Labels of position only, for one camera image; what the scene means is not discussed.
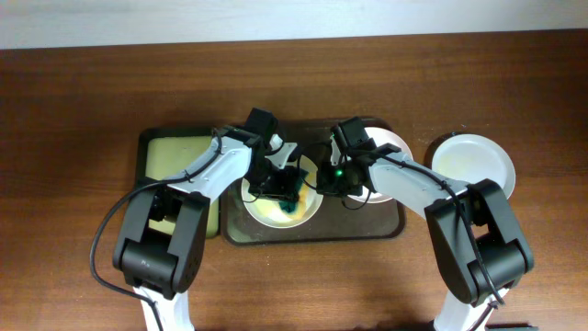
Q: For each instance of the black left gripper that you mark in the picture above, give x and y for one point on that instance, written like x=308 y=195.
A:
x=279 y=187

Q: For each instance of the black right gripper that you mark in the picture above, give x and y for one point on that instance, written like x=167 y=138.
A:
x=325 y=187

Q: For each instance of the cream white plate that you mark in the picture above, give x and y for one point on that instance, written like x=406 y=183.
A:
x=269 y=212

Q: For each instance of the green yellow scrub sponge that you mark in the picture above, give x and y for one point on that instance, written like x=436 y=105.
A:
x=292 y=182

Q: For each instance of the pink plate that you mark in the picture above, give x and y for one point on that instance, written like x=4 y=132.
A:
x=381 y=136

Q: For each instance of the pale blue plate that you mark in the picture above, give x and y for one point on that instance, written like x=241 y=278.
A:
x=472 y=158

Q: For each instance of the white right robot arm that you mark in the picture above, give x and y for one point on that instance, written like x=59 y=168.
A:
x=480 y=249

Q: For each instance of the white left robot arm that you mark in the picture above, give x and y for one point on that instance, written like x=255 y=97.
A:
x=161 y=240

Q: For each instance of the dark brown serving tray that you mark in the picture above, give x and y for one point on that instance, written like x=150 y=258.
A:
x=332 y=221

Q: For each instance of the black sponge tray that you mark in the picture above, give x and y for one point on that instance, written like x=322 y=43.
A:
x=142 y=147

